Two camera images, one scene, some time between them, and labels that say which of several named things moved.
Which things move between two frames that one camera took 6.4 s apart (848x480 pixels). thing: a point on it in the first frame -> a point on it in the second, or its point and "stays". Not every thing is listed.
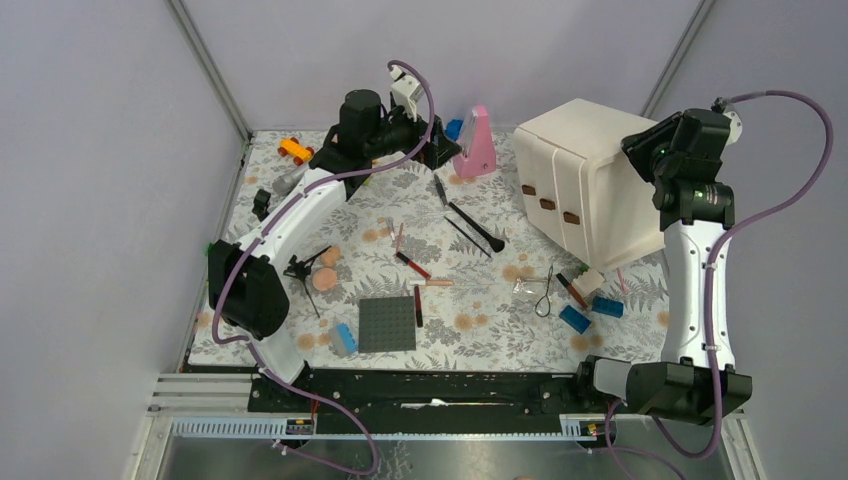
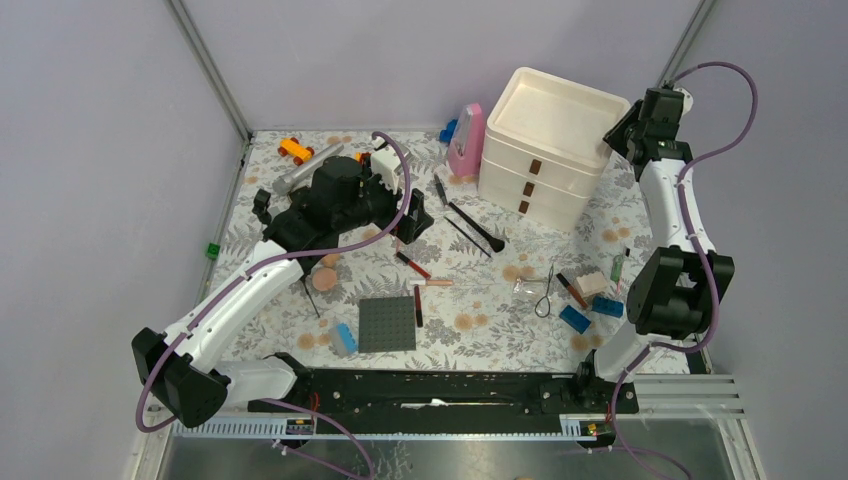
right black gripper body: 665,162 -> 635,132
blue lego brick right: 608,306 stays
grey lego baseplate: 386,324 stays
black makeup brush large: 496,245 stays
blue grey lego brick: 341,340 stays
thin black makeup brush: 479,249 stays
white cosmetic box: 588,281 stays
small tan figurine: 330,257 stays
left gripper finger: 441,148 -> 416,220
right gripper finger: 641,147 -> 616,137
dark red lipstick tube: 418,306 stays
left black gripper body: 398,134 -> 377,203
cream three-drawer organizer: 580,191 -> 546,145
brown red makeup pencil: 572,290 stays
